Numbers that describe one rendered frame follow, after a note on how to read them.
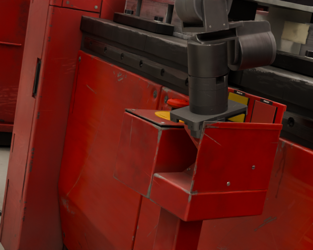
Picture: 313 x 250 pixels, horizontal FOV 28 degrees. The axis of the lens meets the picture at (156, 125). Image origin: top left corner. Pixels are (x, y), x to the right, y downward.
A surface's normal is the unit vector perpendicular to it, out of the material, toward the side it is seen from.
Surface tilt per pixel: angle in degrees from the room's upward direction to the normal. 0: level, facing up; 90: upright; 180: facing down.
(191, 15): 137
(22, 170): 90
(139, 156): 90
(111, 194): 90
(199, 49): 104
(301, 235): 90
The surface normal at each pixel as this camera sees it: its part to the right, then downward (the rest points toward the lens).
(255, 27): 0.37, 0.15
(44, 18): -0.88, -0.07
